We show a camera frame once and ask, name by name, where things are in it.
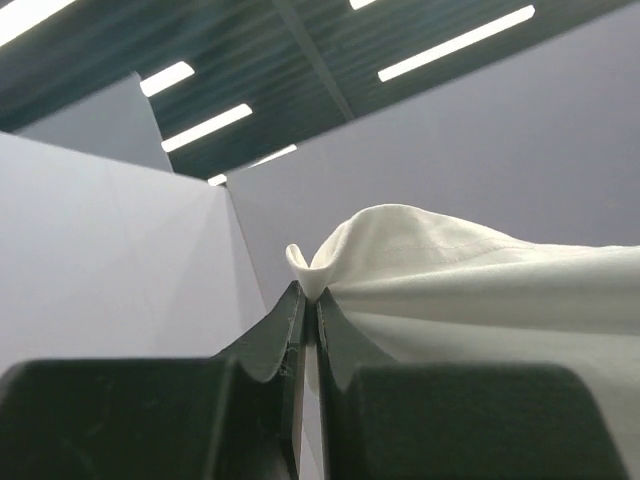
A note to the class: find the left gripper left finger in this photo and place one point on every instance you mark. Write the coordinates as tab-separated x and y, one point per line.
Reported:
234	415

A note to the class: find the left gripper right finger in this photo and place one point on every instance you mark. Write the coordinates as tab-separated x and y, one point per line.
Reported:
383	419

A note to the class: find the white t shirt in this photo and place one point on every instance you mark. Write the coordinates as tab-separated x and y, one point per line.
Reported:
430	287

